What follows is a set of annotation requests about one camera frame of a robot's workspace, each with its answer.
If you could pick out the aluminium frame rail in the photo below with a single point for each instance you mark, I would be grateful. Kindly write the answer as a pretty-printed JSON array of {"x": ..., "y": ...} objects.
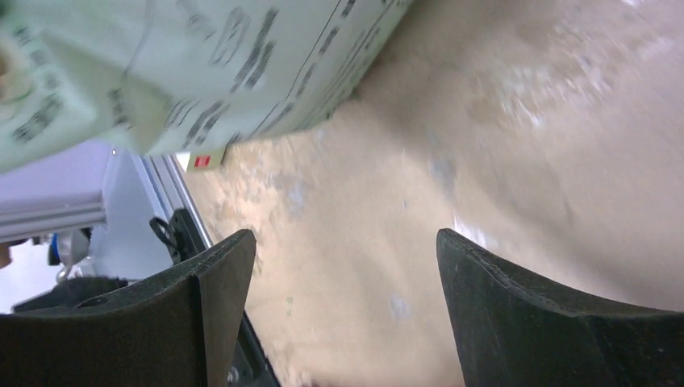
[{"x": 120, "y": 195}]

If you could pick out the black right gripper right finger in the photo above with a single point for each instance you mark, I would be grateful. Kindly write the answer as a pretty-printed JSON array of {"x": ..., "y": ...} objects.
[{"x": 514, "y": 327}]

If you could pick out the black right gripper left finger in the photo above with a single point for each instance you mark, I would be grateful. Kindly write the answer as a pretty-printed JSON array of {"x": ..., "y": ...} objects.
[{"x": 145, "y": 334}]

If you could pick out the green cat litter bag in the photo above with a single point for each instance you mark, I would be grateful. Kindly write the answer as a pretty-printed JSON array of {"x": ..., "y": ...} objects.
[{"x": 159, "y": 77}]

